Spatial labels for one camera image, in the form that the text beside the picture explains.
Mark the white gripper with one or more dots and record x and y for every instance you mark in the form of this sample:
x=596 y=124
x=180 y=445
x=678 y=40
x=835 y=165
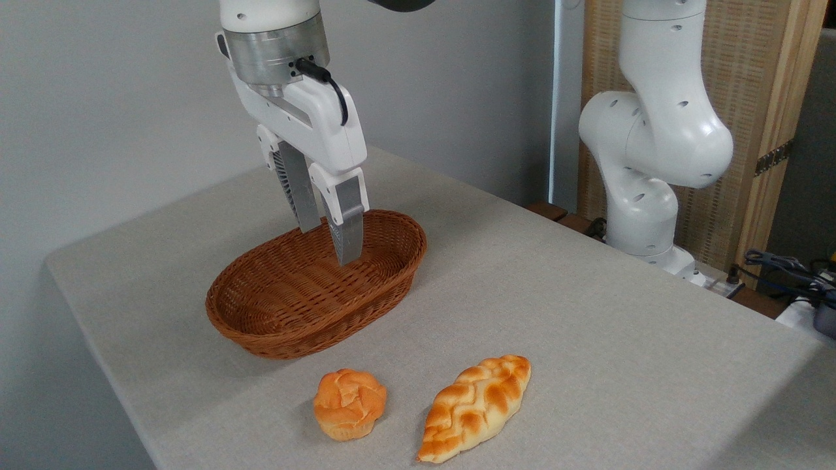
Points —
x=320 y=124

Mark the round muffin bread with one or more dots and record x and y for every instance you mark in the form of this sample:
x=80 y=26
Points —
x=349 y=405

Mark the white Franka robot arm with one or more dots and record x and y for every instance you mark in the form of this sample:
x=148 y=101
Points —
x=653 y=143

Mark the brown wicker oval basket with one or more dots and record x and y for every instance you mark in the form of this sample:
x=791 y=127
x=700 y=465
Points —
x=287 y=300

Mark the braided bread loaf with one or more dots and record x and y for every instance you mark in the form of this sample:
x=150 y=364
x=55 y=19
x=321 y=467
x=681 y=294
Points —
x=473 y=408

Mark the grey tablecloth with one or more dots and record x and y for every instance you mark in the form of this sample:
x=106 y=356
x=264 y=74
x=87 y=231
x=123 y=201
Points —
x=588 y=339

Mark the metal screen hinge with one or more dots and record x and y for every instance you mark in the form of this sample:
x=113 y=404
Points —
x=774 y=158

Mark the white vertical post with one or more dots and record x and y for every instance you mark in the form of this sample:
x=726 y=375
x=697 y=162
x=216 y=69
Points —
x=563 y=98

